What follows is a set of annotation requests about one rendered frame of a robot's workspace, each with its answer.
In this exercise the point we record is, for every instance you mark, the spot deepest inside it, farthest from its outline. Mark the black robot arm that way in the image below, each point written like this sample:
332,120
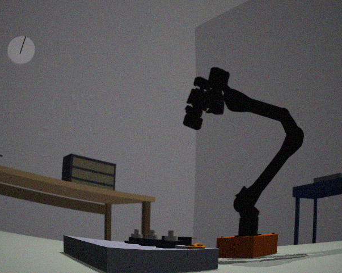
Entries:
239,102

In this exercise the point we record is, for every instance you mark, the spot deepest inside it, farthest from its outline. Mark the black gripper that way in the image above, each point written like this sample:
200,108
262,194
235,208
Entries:
192,118

